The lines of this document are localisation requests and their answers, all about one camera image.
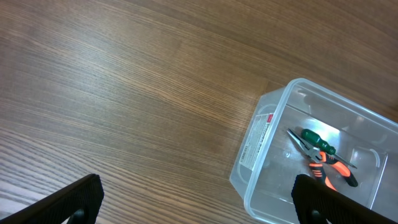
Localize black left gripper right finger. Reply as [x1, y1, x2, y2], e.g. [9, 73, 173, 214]
[291, 174, 393, 224]

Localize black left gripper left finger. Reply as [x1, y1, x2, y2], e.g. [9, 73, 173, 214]
[1, 174, 104, 224]

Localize orange black needle-nose pliers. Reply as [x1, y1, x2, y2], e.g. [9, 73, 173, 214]
[287, 129, 358, 191]

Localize clear plastic container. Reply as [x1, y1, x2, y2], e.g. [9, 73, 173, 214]
[230, 78, 397, 223]

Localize green handled screwdriver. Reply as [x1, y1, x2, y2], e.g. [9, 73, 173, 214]
[301, 129, 357, 169]

